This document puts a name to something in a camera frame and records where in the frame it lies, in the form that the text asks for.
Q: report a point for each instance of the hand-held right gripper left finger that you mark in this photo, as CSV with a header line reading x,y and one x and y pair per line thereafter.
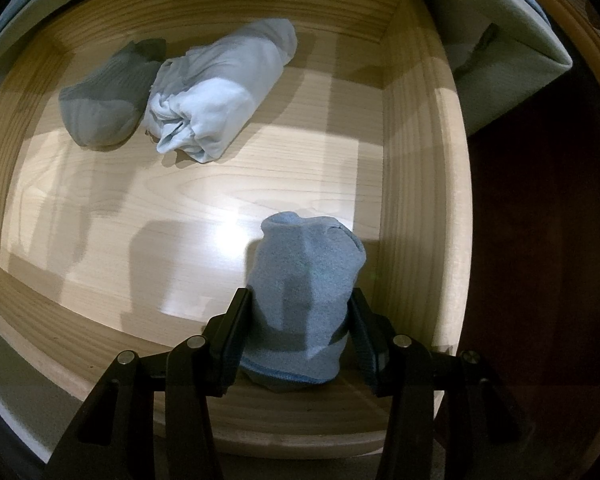
x,y
232,350

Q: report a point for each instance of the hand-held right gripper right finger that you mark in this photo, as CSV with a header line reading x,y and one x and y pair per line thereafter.
x,y
367,350

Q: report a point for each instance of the grey wooden drawer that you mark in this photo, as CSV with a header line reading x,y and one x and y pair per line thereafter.
x,y
180,220

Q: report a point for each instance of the pale blue underwear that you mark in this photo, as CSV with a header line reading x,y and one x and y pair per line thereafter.
x,y
215,90

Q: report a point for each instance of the grey sock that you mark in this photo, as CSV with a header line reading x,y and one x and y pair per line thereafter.
x,y
105,100

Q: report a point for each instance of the grey nightstand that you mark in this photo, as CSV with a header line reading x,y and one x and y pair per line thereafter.
x,y
510,65

